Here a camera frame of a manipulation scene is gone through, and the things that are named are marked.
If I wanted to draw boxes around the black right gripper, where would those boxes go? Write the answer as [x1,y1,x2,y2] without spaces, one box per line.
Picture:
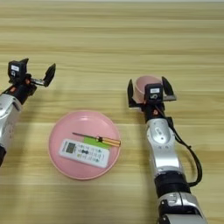
[126,75,178,121]

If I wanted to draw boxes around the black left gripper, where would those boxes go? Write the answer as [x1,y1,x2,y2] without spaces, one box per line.
[1,58,57,105]

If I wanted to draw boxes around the pink plastic cup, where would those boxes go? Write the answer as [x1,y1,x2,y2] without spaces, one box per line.
[133,74,165,105]

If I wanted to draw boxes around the screwdriver with golden handle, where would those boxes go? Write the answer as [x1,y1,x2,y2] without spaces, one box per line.
[71,131,123,148]

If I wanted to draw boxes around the green rectangular block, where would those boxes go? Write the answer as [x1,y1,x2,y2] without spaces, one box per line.
[83,136,112,150]

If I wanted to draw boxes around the white remote control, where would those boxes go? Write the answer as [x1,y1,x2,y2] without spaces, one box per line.
[58,138,111,170]

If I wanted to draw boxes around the right black box white label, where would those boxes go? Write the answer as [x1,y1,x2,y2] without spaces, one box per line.
[144,83,165,104]

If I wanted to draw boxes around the black box white label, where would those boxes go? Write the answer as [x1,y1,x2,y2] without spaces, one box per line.
[7,59,29,85]
[144,83,165,104]

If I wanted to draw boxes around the left black box white label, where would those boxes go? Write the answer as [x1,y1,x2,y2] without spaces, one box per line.
[7,59,29,85]

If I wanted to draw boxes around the pink round plate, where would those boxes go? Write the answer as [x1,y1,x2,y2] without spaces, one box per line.
[47,109,123,181]

